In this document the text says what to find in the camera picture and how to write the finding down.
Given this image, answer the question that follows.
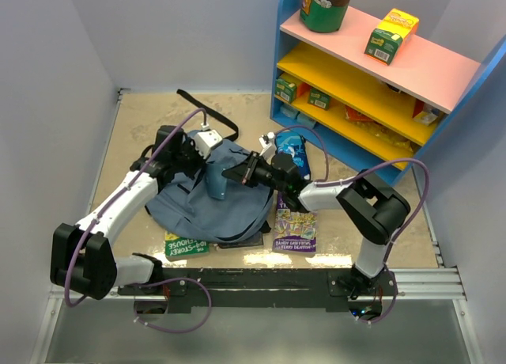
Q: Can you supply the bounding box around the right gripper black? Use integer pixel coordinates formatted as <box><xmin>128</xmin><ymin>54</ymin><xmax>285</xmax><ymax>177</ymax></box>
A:
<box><xmin>223</xmin><ymin>151</ymin><xmax>286</xmax><ymax>194</ymax></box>

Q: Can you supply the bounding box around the blue student backpack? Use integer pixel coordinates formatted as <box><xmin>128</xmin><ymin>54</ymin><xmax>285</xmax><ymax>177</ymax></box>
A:
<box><xmin>145</xmin><ymin>89</ymin><xmax>274</xmax><ymax>244</ymax></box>

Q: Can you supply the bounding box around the teal blue wallet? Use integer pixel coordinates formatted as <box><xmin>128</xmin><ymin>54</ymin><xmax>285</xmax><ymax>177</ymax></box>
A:
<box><xmin>205</xmin><ymin>160</ymin><xmax>234</xmax><ymax>200</ymax></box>

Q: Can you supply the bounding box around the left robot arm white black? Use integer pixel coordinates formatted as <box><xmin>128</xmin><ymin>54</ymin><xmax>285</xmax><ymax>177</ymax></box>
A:
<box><xmin>50</xmin><ymin>125</ymin><xmax>210</xmax><ymax>300</ymax></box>

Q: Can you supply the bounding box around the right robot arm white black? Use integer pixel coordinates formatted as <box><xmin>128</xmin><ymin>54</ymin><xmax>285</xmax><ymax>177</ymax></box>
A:
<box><xmin>222</xmin><ymin>152</ymin><xmax>411</xmax><ymax>299</ymax></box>

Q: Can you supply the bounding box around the yellow snack bag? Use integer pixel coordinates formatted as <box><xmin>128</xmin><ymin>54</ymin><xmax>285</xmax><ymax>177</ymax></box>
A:
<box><xmin>361</xmin><ymin>122</ymin><xmax>417</xmax><ymax>152</ymax></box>

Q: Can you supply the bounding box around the blue patterned pencil case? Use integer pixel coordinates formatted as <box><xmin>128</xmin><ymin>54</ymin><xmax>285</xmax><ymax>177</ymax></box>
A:
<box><xmin>275</xmin><ymin>131</ymin><xmax>311</xmax><ymax>180</ymax></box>

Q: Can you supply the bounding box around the dark tale book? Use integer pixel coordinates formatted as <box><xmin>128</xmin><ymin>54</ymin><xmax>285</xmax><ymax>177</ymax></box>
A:
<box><xmin>216</xmin><ymin>232</ymin><xmax>263</xmax><ymax>249</ymax></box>

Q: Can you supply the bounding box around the light blue box left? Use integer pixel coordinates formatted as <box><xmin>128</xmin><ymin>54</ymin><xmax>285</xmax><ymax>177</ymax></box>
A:
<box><xmin>279</xmin><ymin>104</ymin><xmax>299</xmax><ymax>119</ymax></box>

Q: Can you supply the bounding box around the light blue box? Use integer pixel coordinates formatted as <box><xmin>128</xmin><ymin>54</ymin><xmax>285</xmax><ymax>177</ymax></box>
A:
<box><xmin>296</xmin><ymin>112</ymin><xmax>317</xmax><ymax>129</ymax></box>
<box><xmin>279</xmin><ymin>104</ymin><xmax>299</xmax><ymax>119</ymax></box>

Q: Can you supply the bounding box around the purple treehouse book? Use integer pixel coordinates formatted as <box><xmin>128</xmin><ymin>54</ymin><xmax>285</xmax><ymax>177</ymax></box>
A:
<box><xmin>272</xmin><ymin>193</ymin><xmax>318</xmax><ymax>256</ymax></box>

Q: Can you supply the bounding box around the light blue box right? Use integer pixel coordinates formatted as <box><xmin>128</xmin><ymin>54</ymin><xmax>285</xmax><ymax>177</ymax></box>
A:
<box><xmin>296</xmin><ymin>112</ymin><xmax>317</xmax><ymax>129</ymax></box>

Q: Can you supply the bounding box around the green treehouse book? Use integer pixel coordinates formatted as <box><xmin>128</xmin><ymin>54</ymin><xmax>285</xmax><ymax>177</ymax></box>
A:
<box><xmin>164</xmin><ymin>232</ymin><xmax>210</xmax><ymax>261</ymax></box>

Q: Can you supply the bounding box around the green box left shelf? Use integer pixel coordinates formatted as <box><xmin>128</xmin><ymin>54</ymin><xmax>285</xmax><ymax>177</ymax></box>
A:
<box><xmin>274</xmin><ymin>73</ymin><xmax>297</xmax><ymax>103</ymax></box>

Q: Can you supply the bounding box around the green box shelf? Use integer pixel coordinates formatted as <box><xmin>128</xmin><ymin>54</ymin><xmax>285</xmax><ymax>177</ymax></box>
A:
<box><xmin>308</xmin><ymin>88</ymin><xmax>332</xmax><ymax>111</ymax></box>
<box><xmin>274</xmin><ymin>73</ymin><xmax>297</xmax><ymax>103</ymax></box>

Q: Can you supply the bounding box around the green box middle shelf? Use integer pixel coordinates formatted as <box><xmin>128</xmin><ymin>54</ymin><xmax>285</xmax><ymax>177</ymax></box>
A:
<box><xmin>308</xmin><ymin>88</ymin><xmax>332</xmax><ymax>111</ymax></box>

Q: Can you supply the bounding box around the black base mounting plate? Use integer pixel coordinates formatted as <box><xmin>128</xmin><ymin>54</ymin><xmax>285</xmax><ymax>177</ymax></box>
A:
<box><xmin>119</xmin><ymin>268</ymin><xmax>398</xmax><ymax>313</ymax></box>

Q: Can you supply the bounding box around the orange snack packet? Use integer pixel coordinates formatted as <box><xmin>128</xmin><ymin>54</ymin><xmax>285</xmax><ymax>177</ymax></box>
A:
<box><xmin>345</xmin><ymin>105</ymin><xmax>374</xmax><ymax>123</ymax></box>

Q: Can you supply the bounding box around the colourful wooden shelf unit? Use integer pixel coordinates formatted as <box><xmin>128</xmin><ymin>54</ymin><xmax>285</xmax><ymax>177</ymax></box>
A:
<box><xmin>274</xmin><ymin>0</ymin><xmax>505</xmax><ymax>185</ymax></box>

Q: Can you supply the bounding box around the green brown canister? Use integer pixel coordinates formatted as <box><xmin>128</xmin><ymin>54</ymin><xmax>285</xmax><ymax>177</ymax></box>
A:
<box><xmin>300</xmin><ymin>0</ymin><xmax>350</xmax><ymax>33</ymax></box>

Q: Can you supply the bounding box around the red yellow box right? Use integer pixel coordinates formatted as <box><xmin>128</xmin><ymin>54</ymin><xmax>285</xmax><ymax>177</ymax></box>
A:
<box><xmin>412</xmin><ymin>99</ymin><xmax>444</xmax><ymax>126</ymax></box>

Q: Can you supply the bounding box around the yellow green carton box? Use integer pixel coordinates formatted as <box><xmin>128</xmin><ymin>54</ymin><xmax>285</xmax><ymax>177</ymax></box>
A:
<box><xmin>364</xmin><ymin>8</ymin><xmax>420</xmax><ymax>66</ymax></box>

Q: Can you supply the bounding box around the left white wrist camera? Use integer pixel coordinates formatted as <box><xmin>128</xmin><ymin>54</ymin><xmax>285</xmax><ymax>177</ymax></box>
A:
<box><xmin>193</xmin><ymin>130</ymin><xmax>223</xmax><ymax>159</ymax></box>

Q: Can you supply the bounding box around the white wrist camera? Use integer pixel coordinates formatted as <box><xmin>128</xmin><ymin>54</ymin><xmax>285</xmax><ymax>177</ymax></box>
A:
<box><xmin>193</xmin><ymin>130</ymin><xmax>223</xmax><ymax>159</ymax></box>
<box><xmin>259</xmin><ymin>132</ymin><xmax>276</xmax><ymax>149</ymax></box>

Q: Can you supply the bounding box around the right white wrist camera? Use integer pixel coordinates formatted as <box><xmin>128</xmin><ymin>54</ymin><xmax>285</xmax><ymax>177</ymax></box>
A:
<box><xmin>259</xmin><ymin>132</ymin><xmax>276</xmax><ymax>149</ymax></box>

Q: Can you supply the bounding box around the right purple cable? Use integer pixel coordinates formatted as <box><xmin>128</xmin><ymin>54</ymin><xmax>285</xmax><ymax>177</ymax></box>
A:
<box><xmin>276</xmin><ymin>125</ymin><xmax>431</xmax><ymax>325</ymax></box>

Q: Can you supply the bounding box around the aluminium frame rail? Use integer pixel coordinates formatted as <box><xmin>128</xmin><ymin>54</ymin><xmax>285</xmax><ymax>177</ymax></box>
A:
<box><xmin>29</xmin><ymin>87</ymin><xmax>483</xmax><ymax>364</ymax></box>

